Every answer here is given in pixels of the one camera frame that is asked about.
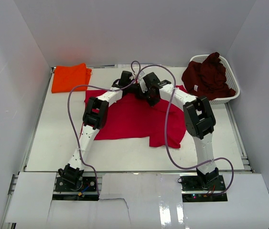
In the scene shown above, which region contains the bright red t shirt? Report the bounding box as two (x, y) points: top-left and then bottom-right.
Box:
(95, 94), (186, 149)

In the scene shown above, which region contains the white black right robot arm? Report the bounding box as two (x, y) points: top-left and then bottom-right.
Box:
(138, 73), (219, 190)

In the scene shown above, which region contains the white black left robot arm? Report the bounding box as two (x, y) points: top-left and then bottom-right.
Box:
(58, 70), (147, 190)

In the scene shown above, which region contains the dark maroon t shirt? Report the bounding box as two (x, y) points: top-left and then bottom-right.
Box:
(182, 52), (236, 101)

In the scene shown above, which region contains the orange folded t shirt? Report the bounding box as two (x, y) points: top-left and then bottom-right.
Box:
(51, 63), (92, 94)

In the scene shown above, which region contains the white plastic laundry basket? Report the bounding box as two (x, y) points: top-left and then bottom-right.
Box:
(190, 54), (240, 104)

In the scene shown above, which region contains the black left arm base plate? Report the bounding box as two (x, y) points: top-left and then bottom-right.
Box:
(53, 177), (99, 201)

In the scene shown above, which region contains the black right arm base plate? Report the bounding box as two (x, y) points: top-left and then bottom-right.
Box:
(177, 175), (228, 203)

